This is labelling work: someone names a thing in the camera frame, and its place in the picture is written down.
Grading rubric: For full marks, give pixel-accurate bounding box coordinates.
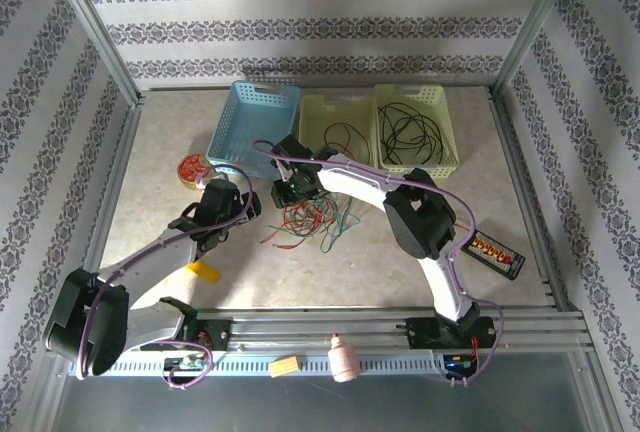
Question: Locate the pile of coloured wires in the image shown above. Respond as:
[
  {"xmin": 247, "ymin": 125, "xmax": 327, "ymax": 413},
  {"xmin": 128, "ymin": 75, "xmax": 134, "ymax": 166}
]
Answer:
[{"xmin": 268, "ymin": 201, "xmax": 349, "ymax": 255}]

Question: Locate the thin black cable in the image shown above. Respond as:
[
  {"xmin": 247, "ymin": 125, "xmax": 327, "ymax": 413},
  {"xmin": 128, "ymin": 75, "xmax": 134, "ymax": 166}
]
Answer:
[
  {"xmin": 379, "ymin": 111, "xmax": 441, "ymax": 164},
  {"xmin": 377, "ymin": 103, "xmax": 401, "ymax": 163},
  {"xmin": 399, "ymin": 103, "xmax": 445, "ymax": 163}
]

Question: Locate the yellow block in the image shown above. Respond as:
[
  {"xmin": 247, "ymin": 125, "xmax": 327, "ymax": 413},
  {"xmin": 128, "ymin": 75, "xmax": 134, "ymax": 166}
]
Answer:
[{"xmin": 187, "ymin": 260, "xmax": 221, "ymax": 284}]

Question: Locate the blue plastic basket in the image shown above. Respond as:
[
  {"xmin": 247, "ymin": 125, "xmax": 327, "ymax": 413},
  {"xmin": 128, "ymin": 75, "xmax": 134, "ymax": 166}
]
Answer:
[{"xmin": 205, "ymin": 80, "xmax": 304, "ymax": 179}]

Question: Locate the low pale yellow plastic basket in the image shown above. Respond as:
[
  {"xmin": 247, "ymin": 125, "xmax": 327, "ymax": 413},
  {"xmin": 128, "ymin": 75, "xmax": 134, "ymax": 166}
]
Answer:
[{"xmin": 298, "ymin": 93, "xmax": 380, "ymax": 176}]

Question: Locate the tall pale yellow plastic basket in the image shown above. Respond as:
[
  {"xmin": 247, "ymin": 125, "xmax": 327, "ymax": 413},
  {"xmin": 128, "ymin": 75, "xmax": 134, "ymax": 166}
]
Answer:
[{"xmin": 372, "ymin": 83, "xmax": 460, "ymax": 181}]

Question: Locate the tan wooden block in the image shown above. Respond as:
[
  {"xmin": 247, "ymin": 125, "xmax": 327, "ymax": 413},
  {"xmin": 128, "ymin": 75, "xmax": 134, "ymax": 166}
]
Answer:
[{"xmin": 268, "ymin": 356, "xmax": 300, "ymax": 379}]

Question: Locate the small circuit board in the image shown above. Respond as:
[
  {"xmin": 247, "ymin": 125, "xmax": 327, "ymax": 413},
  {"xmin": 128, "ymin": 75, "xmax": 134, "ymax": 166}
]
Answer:
[
  {"xmin": 163, "ymin": 355, "xmax": 207, "ymax": 372},
  {"xmin": 443, "ymin": 354, "xmax": 479, "ymax": 372}
]

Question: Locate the pink plastic bottle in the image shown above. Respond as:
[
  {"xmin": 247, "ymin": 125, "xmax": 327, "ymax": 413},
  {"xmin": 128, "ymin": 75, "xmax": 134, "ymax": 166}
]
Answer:
[{"xmin": 326, "ymin": 331, "xmax": 361, "ymax": 384}]

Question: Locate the grey metal sheet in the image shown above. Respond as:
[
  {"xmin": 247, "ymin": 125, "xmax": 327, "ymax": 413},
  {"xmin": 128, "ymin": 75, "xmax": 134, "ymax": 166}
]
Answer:
[{"xmin": 49, "ymin": 351, "xmax": 601, "ymax": 432}]

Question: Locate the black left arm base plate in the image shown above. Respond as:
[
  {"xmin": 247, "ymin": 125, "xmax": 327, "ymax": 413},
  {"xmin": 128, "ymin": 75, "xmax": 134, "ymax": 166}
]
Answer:
[{"xmin": 179, "ymin": 319, "xmax": 234, "ymax": 353}]

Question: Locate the wide aluminium frame rail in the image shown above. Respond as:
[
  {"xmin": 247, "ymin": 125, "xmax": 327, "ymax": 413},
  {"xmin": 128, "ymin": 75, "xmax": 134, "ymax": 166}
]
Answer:
[{"xmin": 47, "ymin": 307, "xmax": 596, "ymax": 353}]

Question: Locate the slotted grey cable duct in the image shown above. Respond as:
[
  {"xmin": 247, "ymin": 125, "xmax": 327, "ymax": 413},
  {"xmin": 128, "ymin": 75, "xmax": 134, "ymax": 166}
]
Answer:
[{"xmin": 66, "ymin": 355, "xmax": 484, "ymax": 377}]

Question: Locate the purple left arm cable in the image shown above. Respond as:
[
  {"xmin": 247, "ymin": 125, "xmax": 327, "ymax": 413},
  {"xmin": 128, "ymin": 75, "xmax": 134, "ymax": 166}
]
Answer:
[{"xmin": 42, "ymin": 164, "xmax": 256, "ymax": 392}]

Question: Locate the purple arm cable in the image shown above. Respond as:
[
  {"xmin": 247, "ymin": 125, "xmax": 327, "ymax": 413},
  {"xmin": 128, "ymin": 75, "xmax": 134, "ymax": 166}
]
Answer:
[
  {"xmin": 253, "ymin": 139, "xmax": 506, "ymax": 389},
  {"xmin": 42, "ymin": 164, "xmax": 256, "ymax": 392}
]

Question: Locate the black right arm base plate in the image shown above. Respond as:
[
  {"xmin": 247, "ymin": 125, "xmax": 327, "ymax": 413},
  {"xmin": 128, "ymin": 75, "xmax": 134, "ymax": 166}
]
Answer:
[{"xmin": 397, "ymin": 316, "xmax": 496, "ymax": 351}]

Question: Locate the aluminium frame post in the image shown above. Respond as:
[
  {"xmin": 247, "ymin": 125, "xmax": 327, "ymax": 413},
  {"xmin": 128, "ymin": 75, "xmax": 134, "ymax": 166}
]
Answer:
[
  {"xmin": 492, "ymin": 0, "xmax": 589, "ymax": 98},
  {"xmin": 42, "ymin": 0, "xmax": 146, "ymax": 108}
]

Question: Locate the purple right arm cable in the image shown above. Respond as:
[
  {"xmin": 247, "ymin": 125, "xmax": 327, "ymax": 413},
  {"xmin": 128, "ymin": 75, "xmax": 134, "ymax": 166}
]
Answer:
[{"xmin": 253, "ymin": 139, "xmax": 506, "ymax": 389}]

